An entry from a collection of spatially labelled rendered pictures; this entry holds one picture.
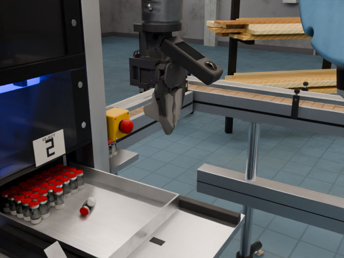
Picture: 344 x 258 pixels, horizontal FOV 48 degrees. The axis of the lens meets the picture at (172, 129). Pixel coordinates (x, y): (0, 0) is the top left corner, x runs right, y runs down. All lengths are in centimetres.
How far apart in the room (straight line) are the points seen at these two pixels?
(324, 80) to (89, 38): 288
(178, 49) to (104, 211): 41
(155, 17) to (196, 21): 910
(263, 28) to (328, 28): 298
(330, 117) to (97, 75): 89
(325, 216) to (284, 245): 67
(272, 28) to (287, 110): 180
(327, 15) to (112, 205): 73
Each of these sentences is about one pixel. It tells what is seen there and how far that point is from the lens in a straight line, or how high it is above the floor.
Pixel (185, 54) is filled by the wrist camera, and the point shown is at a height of 125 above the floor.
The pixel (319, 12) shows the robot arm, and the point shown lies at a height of 134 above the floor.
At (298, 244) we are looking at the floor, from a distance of 235.
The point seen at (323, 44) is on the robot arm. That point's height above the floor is 132.
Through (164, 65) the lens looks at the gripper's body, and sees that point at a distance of 68.
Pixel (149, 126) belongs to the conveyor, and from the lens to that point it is 139.
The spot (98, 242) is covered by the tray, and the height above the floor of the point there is 88.
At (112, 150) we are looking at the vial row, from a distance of 116.
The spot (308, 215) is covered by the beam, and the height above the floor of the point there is 47.
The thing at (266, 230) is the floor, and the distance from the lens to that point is 241.
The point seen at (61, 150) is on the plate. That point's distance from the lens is 92.
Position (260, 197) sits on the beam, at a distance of 174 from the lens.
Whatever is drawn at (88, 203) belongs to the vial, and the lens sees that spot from 89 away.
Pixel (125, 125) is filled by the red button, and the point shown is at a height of 101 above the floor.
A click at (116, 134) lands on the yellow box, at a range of 105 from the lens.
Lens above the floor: 136
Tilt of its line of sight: 20 degrees down
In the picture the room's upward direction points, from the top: straight up
